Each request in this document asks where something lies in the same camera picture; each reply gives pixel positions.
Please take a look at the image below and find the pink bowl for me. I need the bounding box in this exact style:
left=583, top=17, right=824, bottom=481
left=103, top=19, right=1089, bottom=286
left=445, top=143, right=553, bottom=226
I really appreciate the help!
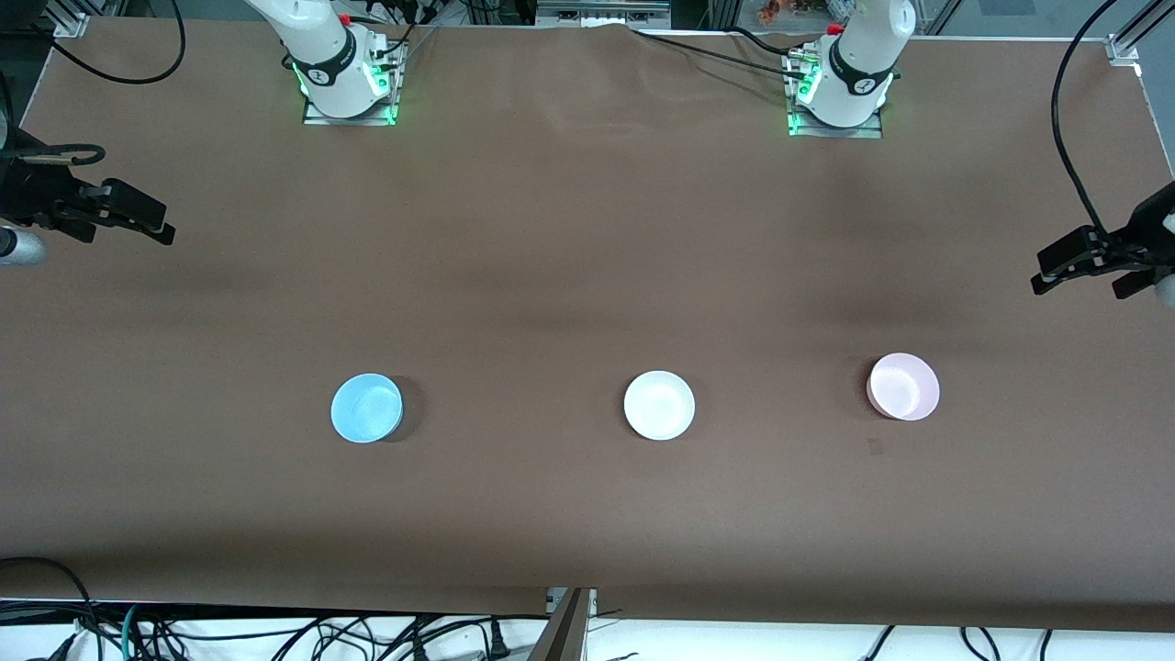
left=867, top=353, right=941, bottom=422

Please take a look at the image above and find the blue bowl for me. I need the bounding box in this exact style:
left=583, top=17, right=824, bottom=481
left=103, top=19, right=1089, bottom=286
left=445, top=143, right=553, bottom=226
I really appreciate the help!
left=330, top=373, right=405, bottom=444

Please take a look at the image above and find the white bowl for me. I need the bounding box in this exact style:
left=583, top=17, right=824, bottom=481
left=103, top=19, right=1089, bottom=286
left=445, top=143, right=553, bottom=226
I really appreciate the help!
left=623, top=370, right=696, bottom=442

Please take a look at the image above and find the orange colourful object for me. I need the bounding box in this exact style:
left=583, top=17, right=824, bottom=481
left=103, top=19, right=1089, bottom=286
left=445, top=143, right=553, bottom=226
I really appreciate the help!
left=757, top=0, right=827, bottom=24

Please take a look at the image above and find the brown table cover sheet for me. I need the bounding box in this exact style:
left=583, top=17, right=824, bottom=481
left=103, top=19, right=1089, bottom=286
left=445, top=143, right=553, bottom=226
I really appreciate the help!
left=0, top=17, right=1175, bottom=634

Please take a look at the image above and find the grey equipment box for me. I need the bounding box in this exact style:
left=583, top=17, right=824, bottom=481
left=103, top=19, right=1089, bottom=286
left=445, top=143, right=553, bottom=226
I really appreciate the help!
left=537, top=0, right=671, bottom=28

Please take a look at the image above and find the grey aluminium profile beam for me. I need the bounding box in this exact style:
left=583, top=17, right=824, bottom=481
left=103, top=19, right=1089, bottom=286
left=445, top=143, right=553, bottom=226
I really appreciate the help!
left=528, top=588, right=598, bottom=661

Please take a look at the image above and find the aluminium frame extrusion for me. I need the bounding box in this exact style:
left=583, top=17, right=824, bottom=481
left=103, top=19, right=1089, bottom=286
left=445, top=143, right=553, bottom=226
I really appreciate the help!
left=1106, top=0, right=1175, bottom=65
left=37, top=0, right=93, bottom=39

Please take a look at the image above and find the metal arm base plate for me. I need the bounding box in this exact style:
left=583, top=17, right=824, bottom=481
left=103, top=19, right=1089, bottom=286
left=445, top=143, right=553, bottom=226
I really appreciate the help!
left=302, top=92, right=398, bottom=128
left=788, top=106, right=884, bottom=140

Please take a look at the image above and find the thin black base cable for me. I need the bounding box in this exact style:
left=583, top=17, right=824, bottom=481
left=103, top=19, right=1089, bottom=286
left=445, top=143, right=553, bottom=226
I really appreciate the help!
left=372, top=18, right=443, bottom=60

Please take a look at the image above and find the black looped floor cable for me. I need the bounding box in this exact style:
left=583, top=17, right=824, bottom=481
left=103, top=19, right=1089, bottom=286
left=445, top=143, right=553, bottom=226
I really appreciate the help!
left=0, top=557, right=104, bottom=661

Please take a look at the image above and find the short black base cable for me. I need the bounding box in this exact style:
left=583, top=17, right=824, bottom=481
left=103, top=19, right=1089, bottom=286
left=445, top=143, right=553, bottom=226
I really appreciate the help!
left=730, top=26, right=813, bottom=58

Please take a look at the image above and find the long black base cable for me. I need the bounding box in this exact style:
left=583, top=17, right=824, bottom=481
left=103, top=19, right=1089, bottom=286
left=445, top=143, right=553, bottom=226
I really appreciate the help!
left=632, top=28, right=809, bottom=74

